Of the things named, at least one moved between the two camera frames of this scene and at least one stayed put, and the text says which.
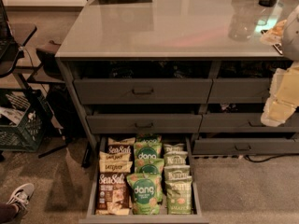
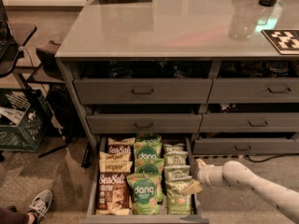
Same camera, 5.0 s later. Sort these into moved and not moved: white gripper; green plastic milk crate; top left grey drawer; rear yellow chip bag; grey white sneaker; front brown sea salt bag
Moved: white gripper; grey white sneaker
Not moved: front brown sea salt bag; rear yellow chip bag; green plastic milk crate; top left grey drawer
